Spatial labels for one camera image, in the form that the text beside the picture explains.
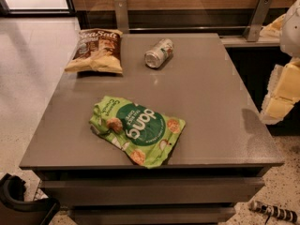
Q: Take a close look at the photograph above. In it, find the sea salt chip bag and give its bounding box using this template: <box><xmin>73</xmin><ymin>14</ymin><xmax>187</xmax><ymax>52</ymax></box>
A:
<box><xmin>65</xmin><ymin>28</ymin><xmax>123</xmax><ymax>74</ymax></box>

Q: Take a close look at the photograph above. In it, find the silver 7up soda can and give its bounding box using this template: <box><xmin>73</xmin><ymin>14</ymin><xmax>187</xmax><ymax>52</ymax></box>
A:
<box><xmin>144</xmin><ymin>38</ymin><xmax>173</xmax><ymax>68</ymax></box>

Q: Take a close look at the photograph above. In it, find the metal wall bracket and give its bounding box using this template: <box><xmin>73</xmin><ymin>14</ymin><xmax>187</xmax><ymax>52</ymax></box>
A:
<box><xmin>113</xmin><ymin>0</ymin><xmax>129</xmax><ymax>34</ymax></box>
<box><xmin>243</xmin><ymin>0</ymin><xmax>273</xmax><ymax>42</ymax></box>

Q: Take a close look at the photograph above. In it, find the black white striped cable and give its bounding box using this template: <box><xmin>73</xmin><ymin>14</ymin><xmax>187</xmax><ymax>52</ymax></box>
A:
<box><xmin>248</xmin><ymin>200</ymin><xmax>299</xmax><ymax>224</ymax></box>

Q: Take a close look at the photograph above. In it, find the right metal wall bracket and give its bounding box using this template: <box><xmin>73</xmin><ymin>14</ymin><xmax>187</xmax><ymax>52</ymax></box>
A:
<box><xmin>243</xmin><ymin>0</ymin><xmax>273</xmax><ymax>42</ymax></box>

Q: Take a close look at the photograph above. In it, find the green dang chip bag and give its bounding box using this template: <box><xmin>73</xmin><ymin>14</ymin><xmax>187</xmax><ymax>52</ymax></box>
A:
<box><xmin>89</xmin><ymin>96</ymin><xmax>186</xmax><ymax>169</ymax></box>

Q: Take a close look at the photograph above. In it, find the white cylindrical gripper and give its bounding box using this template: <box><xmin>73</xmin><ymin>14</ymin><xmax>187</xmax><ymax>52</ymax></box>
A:
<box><xmin>260</xmin><ymin>0</ymin><xmax>300</xmax><ymax>125</ymax></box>

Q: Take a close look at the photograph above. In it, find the left metal wall bracket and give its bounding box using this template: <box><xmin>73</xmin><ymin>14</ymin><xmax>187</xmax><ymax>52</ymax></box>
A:
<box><xmin>113</xmin><ymin>0</ymin><xmax>129</xmax><ymax>34</ymax></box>

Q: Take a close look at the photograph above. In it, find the grey drawer cabinet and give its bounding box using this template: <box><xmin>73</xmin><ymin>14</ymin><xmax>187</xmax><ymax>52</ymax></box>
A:
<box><xmin>21</xmin><ymin>34</ymin><xmax>283</xmax><ymax>225</ymax></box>

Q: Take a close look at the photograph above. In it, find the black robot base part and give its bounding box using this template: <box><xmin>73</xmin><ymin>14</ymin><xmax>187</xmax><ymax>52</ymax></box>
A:
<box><xmin>0</xmin><ymin>173</ymin><xmax>60</xmax><ymax>225</ymax></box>

